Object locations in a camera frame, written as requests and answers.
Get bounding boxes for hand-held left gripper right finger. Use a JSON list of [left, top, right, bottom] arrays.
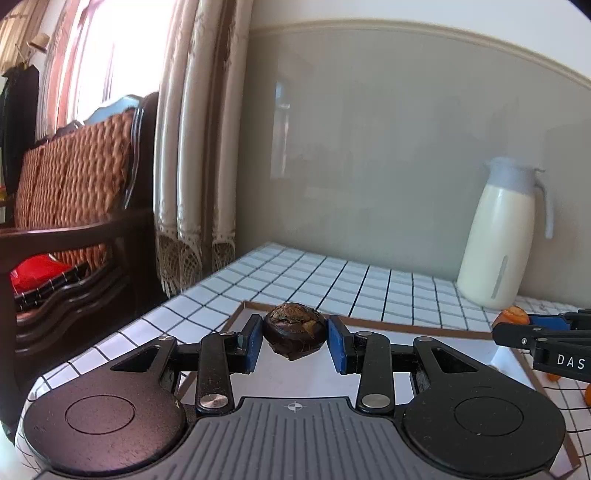
[[326, 315, 482, 415]]

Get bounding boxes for white tray with brown rim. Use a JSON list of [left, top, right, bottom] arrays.
[[175, 301, 581, 478]]

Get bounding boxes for white checkered tablecloth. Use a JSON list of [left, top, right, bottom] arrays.
[[14, 242, 591, 480]]

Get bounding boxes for cream thermos jug grey lid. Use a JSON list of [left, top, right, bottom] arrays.
[[456, 157, 555, 311]]

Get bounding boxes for beige lace curtain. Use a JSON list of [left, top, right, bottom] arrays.
[[152, 0, 253, 298]]

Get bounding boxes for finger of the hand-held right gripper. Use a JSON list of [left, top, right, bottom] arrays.
[[491, 323, 591, 354], [526, 310, 591, 332]]

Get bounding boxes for window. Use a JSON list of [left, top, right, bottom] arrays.
[[44, 0, 178, 132]]

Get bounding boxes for dark hanging clothing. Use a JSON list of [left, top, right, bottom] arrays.
[[0, 64, 40, 195]]

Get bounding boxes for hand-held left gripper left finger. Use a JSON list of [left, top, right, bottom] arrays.
[[110, 314, 265, 415]]

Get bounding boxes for dark wooden sofa woven cushion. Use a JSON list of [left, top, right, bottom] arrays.
[[0, 92, 161, 418]]

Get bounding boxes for dark brown mangosteen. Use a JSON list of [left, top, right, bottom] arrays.
[[262, 302, 328, 361]]

